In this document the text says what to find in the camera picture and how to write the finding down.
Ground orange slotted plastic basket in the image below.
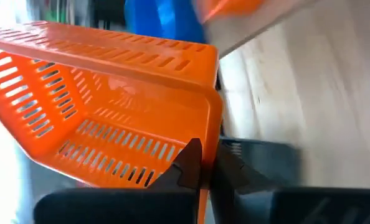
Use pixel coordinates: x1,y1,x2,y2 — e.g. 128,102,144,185
197,0,265,22
0,20,224,224

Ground black slotted plastic basket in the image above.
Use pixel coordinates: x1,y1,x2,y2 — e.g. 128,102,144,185
217,136,301,189

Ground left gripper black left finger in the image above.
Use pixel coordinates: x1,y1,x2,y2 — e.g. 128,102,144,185
149,138,204,190

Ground blue slotted plastic basket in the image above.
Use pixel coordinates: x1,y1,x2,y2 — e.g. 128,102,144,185
124,0,206,44

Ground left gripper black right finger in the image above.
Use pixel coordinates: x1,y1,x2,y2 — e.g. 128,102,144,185
210,144,275,224

